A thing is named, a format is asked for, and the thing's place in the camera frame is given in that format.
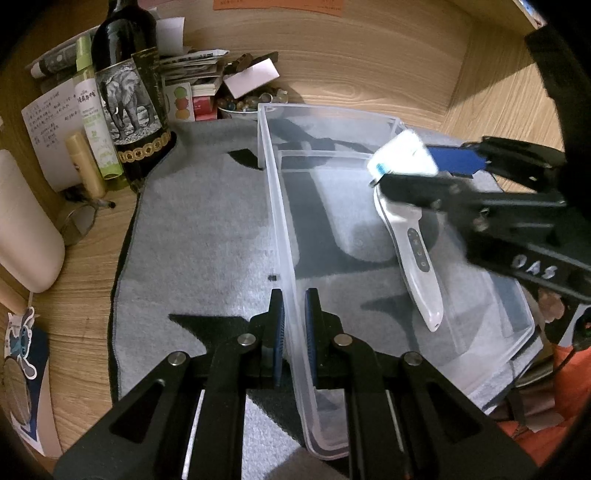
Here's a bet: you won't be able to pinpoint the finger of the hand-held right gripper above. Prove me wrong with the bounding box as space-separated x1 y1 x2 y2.
427 136 568 180
369 172 568 232

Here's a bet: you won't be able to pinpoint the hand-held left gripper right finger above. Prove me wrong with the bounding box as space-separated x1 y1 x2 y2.
304 287 541 480

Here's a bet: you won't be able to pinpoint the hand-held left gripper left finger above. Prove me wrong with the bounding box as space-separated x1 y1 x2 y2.
53 288 287 480

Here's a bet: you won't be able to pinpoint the white handheld electric device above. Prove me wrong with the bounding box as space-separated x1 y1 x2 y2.
369 129 445 333

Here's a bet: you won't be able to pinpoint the clear plastic storage bin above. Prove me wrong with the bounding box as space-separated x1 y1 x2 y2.
257 102 536 461

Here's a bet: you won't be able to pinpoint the person's right hand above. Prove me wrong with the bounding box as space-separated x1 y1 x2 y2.
537 290 563 325

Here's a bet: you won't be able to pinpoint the grey felt mat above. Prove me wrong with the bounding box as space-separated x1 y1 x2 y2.
108 115 544 480

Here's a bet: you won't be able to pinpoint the person's orange clothing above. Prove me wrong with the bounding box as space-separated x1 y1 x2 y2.
501 344 591 462

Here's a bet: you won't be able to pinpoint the bowl of glass marbles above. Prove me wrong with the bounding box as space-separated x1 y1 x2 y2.
217 88 290 120

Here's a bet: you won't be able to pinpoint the white blank card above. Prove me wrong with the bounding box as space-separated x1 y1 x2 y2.
223 59 281 99

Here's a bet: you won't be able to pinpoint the dark brown wooden object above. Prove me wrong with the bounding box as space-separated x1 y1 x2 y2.
224 52 279 75

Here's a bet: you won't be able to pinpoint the small red box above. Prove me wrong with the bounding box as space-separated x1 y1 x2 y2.
191 95 218 121

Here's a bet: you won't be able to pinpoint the fruit picture card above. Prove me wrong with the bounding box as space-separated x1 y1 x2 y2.
164 82 194 121

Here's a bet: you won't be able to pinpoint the stack of printed papers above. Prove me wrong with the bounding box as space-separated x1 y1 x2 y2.
159 48 229 85

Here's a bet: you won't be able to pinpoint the yellow lip balm tube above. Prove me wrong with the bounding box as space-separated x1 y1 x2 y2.
65 133 108 198

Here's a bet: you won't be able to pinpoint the cartoon sticker card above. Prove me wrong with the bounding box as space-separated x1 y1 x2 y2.
0 307 63 457

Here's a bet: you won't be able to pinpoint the dark elephant-label wine bottle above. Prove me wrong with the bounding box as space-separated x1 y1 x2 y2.
91 0 178 193

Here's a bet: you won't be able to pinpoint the cream plastic container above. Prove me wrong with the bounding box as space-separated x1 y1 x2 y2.
0 148 66 294

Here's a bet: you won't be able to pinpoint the green spray bottle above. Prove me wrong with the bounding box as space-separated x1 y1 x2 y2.
74 34 124 181

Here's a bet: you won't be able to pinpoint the white folded paper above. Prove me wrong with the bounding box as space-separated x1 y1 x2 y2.
154 16 195 58

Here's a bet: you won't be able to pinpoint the black gold-print bottle tag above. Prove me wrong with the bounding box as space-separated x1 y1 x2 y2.
131 47 166 131

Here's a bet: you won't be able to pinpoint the handwritten paper note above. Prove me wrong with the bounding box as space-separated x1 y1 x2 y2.
21 88 90 192

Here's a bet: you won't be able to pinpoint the white patterned rolled tube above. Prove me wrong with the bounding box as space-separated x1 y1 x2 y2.
30 46 80 80

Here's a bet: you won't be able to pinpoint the metal-frame eyeglasses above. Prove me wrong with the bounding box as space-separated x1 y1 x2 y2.
60 196 117 246

